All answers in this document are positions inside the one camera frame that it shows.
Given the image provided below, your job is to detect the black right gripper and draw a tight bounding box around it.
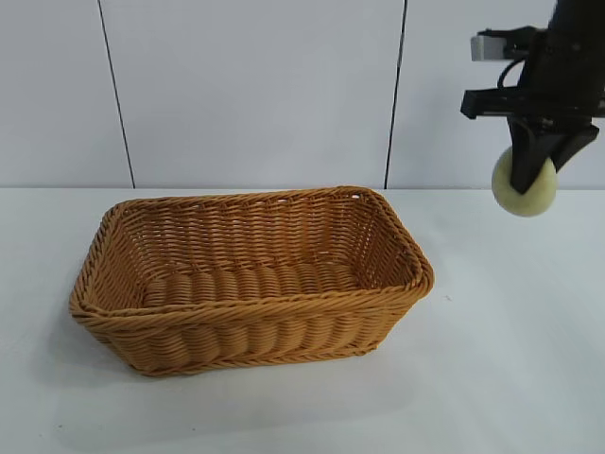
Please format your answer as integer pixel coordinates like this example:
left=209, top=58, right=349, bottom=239
left=461, top=30, right=605, bottom=196

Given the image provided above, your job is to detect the pale yellow egg yolk pastry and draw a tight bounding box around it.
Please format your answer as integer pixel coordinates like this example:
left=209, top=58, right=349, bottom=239
left=491, top=147, right=558, bottom=218

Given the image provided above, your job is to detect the brown woven wicker basket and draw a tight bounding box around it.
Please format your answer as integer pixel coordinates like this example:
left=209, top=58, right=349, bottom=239
left=68, top=185, right=435, bottom=378

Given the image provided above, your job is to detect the black ribbed cable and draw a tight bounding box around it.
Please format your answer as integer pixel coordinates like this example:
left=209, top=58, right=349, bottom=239
left=494, top=44, right=538, bottom=91

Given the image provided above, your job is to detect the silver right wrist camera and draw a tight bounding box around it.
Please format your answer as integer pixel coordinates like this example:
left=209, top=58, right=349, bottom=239
left=470, top=28, right=538, bottom=62

